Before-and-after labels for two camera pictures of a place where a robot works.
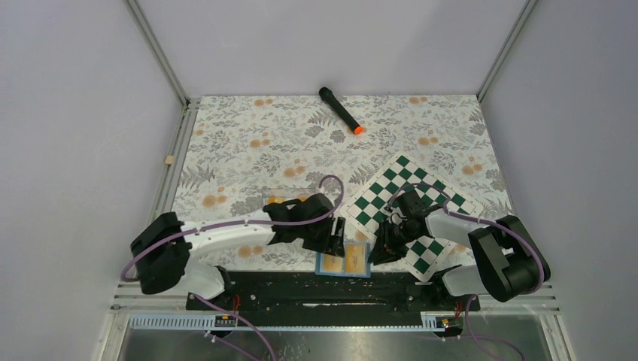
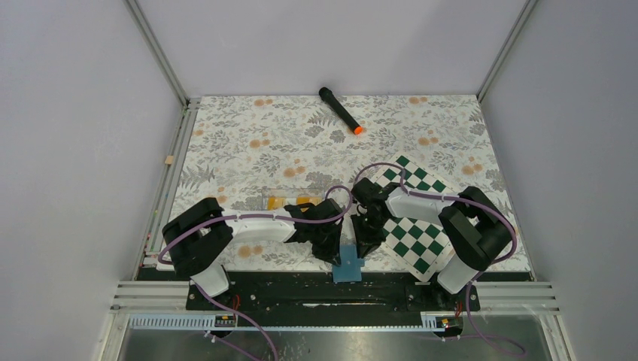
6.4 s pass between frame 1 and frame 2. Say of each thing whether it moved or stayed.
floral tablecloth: stayed
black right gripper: moved
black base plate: stayed
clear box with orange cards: stayed
